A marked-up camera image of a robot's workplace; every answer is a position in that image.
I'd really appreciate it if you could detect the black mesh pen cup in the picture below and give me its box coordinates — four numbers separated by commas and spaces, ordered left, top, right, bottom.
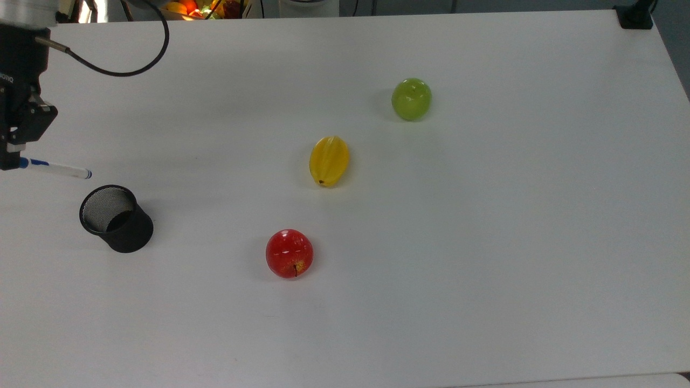
79, 184, 154, 253

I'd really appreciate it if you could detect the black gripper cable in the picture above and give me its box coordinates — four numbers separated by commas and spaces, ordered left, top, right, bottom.
35, 0, 170, 78

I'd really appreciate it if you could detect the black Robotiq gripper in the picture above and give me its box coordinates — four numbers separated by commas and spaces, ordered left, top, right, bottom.
0, 24, 59, 171

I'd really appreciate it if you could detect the green toy apple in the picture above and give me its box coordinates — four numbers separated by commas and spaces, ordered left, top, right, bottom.
391, 78, 433, 122

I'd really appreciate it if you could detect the black table clamp mount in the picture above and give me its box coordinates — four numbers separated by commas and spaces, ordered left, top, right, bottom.
615, 0, 656, 30

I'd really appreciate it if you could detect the bowl of toy fruits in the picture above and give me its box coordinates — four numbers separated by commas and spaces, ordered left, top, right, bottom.
160, 0, 244, 21

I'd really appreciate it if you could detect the red toy apple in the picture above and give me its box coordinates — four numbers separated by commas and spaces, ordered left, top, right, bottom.
265, 229, 314, 279

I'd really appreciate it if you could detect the yellow toy starfruit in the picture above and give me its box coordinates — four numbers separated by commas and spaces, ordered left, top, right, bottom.
309, 136, 351, 188

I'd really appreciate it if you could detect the blue and white marker pen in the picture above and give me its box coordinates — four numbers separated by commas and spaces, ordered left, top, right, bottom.
19, 157, 93, 179

